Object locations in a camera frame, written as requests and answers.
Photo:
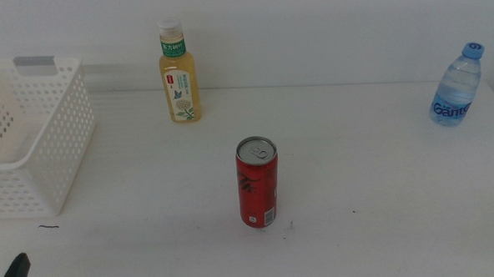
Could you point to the yellow tea bottle green label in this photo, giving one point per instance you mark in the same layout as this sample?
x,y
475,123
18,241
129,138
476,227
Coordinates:
x,y
180,93

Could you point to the red soda can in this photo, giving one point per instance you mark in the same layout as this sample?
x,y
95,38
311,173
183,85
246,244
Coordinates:
x,y
257,188

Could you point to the clear water bottle blue cap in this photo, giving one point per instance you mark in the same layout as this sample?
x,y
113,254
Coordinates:
x,y
454,92

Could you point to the white perforated plastic basket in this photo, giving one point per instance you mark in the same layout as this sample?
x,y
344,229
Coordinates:
x,y
71,121

